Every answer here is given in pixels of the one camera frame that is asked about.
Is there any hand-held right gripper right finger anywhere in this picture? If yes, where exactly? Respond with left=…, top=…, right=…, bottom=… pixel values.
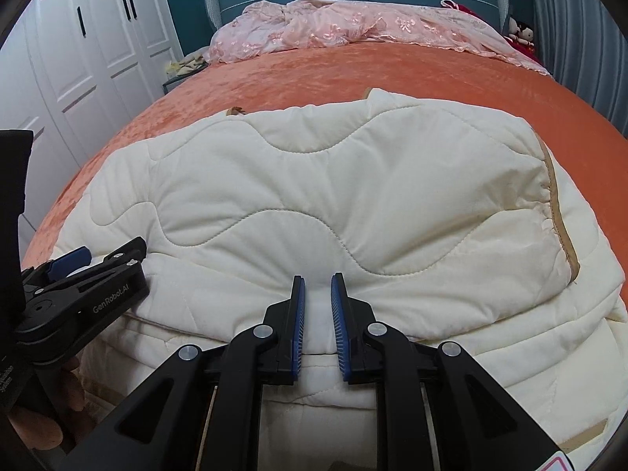
left=330, top=272, right=565, bottom=471

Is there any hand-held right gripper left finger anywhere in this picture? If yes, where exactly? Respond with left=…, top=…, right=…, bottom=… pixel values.
left=59, top=275, right=308, bottom=471

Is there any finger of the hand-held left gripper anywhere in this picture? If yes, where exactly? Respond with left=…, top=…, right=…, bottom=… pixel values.
left=15, top=236, right=150, bottom=369
left=22, top=246, right=92, bottom=288

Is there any white quilted pillow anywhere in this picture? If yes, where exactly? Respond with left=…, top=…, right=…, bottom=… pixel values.
left=49, top=88, right=628, bottom=471

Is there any person's left hand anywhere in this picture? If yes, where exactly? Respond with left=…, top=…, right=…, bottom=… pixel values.
left=7, top=357, right=87, bottom=452

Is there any white wardrobe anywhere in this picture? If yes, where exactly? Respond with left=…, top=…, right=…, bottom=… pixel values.
left=0, top=0, right=184, bottom=236

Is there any dark nightstand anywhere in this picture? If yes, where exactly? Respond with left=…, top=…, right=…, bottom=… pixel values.
left=162, top=75, right=192, bottom=96

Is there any pale yellow cloth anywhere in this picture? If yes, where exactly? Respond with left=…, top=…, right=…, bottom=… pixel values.
left=167, top=45, right=213, bottom=78

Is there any orange velvet bed sheet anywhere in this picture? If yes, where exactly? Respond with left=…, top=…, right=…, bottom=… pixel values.
left=20, top=42, right=628, bottom=276

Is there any pink lace blanket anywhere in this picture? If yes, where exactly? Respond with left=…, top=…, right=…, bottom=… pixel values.
left=206, top=0, right=553, bottom=77

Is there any red cloth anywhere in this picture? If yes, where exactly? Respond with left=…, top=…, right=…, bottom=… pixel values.
left=458, top=7, right=538, bottom=62

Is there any grey pleated curtain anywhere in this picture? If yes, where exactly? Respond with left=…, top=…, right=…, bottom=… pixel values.
left=527, top=0, right=628, bottom=135

